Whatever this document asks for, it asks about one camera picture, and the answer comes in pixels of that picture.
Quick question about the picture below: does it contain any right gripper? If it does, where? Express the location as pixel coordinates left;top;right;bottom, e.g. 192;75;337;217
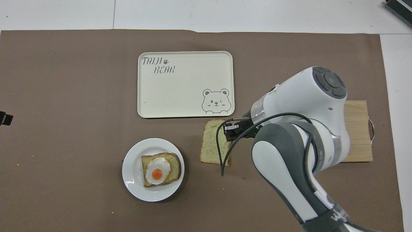
224;111;258;142

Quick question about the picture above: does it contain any plain green-speckled bread slice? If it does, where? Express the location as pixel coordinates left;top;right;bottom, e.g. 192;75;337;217
199;118;233;167

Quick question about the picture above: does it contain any white round plate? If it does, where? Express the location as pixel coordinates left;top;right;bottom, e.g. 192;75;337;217
122;138;185;203

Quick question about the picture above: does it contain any cream tray with bear print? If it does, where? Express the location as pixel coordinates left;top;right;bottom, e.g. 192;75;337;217
137;51;235;119

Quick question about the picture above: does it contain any bread slice under egg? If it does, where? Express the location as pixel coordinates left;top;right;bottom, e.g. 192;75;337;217
141;152;182;188

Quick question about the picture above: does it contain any fried egg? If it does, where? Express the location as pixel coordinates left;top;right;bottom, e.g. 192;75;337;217
145;157;171;185

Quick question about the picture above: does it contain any wooden cutting board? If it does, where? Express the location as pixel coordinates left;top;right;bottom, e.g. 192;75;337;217
337;100;373;163

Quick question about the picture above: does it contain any black stand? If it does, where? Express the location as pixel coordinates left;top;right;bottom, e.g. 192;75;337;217
0;111;14;126

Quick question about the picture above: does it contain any black cable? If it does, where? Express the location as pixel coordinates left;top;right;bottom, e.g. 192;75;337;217
216;112;319;177

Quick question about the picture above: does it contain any metal cutting board handle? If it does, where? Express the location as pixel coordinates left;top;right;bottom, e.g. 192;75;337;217
368;118;376;142

